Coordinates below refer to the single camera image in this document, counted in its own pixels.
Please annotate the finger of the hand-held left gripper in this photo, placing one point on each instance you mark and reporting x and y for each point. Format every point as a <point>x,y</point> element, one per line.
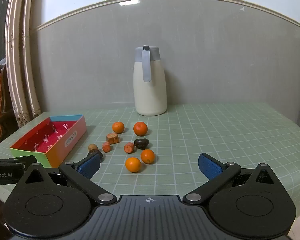
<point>25,160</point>

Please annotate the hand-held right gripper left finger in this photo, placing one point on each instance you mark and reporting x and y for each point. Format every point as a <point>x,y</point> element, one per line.
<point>89,167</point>

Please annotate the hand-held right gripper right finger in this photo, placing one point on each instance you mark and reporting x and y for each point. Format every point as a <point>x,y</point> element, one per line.
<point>210,166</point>

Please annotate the colourful paper box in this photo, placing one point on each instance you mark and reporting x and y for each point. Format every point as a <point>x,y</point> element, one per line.
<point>72,136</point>

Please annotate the orange tangerine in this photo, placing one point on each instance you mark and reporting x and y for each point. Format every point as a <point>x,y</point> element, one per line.
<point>118,127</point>
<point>133,165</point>
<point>148,156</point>
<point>140,128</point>

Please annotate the dark brown round fruit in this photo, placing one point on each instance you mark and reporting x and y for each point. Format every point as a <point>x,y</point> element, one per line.
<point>141,144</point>

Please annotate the light brown round nut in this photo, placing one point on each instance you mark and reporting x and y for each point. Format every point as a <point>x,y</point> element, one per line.
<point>92,147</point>

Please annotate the small orange-red sausage piece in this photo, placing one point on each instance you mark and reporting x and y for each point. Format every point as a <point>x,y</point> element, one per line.
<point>106,147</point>

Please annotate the green checked tablecloth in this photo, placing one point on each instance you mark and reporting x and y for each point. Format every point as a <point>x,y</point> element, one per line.
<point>215,130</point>

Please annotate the orange carrot piece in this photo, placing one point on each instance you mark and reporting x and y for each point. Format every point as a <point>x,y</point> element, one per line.
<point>129,148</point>

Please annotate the beige satin curtain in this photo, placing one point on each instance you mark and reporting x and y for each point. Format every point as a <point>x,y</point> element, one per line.
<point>22,67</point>

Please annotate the cream thermos jug grey lid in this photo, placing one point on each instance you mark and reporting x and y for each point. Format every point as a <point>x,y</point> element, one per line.
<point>150,90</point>

